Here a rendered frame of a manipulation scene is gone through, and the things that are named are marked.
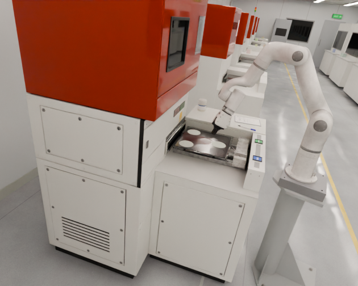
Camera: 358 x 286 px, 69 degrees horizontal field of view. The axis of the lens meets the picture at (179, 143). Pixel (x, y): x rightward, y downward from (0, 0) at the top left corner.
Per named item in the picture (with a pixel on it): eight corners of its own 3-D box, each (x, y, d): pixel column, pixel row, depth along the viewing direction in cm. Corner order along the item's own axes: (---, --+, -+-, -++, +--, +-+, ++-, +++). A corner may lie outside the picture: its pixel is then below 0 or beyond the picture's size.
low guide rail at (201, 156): (173, 152, 182) (173, 148, 181) (173, 151, 184) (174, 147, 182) (244, 170, 171) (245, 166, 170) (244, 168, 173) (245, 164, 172)
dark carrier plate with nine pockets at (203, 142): (174, 146, 175) (174, 145, 174) (188, 127, 204) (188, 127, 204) (224, 158, 167) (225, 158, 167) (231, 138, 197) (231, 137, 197)
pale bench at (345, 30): (324, 76, 1046) (344, 22, 955) (317, 70, 1201) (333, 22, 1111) (354, 81, 1022) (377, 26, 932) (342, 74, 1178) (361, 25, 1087)
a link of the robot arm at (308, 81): (312, 135, 149) (313, 128, 162) (336, 130, 142) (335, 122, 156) (284, 51, 143) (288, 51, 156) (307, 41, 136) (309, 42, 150)
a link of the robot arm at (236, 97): (223, 105, 167) (235, 112, 168) (234, 87, 164) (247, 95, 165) (222, 103, 175) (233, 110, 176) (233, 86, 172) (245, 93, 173)
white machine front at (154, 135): (137, 187, 143) (140, 120, 124) (180, 132, 213) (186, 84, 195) (142, 188, 142) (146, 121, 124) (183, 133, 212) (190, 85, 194)
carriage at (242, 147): (231, 165, 169) (232, 162, 167) (237, 143, 200) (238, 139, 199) (244, 168, 167) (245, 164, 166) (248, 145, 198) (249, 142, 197)
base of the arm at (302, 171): (315, 173, 169) (326, 147, 162) (317, 186, 153) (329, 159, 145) (285, 164, 175) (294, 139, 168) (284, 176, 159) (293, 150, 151)
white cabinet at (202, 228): (146, 261, 196) (154, 171, 159) (183, 189, 280) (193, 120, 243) (230, 291, 182) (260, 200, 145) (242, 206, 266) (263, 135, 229)
